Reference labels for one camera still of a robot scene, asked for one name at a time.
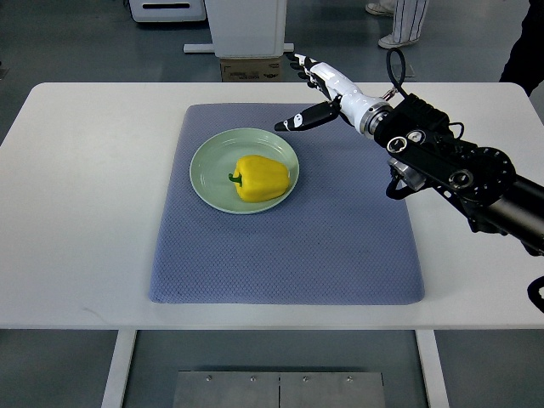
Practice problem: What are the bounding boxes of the person in dark clothing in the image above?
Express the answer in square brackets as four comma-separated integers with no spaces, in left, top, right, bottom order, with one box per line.
[499,0,543,96]

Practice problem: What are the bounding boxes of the grey floor outlet plate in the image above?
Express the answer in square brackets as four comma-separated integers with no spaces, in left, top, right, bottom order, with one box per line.
[391,64,416,80]

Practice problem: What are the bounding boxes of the person in striped trousers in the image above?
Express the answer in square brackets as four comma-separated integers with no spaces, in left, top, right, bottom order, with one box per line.
[365,0,429,49]

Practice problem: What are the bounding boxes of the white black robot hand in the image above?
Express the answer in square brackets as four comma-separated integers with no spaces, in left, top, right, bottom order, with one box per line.
[275,53,392,139]

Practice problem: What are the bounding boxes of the white pedestal column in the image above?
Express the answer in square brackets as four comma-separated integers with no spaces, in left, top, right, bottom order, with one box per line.
[184,0,294,59]

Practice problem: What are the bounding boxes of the right white table leg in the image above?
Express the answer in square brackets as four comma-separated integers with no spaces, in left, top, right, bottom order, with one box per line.
[415,330,450,408]

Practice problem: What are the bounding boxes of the white machine cabinet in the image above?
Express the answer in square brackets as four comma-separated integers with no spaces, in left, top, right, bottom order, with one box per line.
[127,0,207,23]

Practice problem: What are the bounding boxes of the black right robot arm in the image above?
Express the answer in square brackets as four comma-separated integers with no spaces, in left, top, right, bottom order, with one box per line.
[371,63,543,257]

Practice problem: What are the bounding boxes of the left white table leg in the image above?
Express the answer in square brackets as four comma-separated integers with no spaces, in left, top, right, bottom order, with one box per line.
[101,329,137,408]

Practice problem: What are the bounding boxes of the cardboard box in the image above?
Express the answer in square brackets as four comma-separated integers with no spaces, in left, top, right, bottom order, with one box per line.
[220,58,282,82]

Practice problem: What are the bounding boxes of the blue textured mat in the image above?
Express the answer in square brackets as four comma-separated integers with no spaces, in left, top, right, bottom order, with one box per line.
[149,103,424,305]

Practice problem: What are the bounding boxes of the yellow bell pepper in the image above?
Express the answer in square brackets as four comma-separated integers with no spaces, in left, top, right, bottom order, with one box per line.
[228,155,290,203]

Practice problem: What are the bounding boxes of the light green plate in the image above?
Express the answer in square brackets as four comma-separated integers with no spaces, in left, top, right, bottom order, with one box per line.
[190,128,299,214]

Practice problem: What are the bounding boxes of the white table leg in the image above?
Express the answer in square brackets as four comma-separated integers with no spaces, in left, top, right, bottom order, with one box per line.
[415,330,450,408]
[101,329,137,408]

